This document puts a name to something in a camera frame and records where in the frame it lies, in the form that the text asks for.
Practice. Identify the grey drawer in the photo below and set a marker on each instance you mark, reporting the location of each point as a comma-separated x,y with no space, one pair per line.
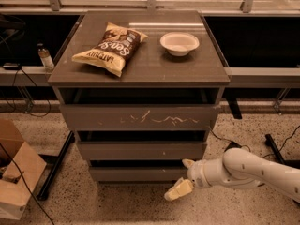
139,117
141,150
138,174

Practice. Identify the white paper bowl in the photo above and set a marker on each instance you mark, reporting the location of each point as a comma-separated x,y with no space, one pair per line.
179,43

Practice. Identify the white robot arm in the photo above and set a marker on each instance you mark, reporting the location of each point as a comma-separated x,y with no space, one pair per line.
237,169

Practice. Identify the grey top drawer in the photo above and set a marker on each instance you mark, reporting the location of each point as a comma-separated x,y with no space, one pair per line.
139,117

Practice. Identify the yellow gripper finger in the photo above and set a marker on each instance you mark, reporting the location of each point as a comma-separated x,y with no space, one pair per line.
181,188
188,163

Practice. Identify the yellow brown chip bag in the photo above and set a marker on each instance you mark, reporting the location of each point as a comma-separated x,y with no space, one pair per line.
117,47

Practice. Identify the black right table leg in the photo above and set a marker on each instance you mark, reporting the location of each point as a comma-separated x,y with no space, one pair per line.
276,147

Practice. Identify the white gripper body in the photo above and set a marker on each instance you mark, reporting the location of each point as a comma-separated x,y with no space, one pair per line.
198,173

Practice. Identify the cardboard box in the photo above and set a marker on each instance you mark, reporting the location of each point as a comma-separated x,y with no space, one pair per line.
23,167

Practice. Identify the grey middle drawer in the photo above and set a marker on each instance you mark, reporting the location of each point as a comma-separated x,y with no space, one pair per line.
141,150

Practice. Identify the grey drawer cabinet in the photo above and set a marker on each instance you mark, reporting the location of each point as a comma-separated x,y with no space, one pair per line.
151,77

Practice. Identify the small black device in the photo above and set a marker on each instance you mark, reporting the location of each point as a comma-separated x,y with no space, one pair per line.
12,66

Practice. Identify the black left table leg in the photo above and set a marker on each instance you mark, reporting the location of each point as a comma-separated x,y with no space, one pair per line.
54,162

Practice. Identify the black table leg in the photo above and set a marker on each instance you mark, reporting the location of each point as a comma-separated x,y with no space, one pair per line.
276,147
54,162

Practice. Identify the small clear bottle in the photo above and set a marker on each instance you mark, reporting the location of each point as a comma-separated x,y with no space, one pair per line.
45,57

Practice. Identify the black power adapter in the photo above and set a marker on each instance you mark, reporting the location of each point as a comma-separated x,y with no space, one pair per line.
232,145

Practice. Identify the grey bottom drawer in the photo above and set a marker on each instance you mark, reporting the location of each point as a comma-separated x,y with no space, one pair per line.
138,174

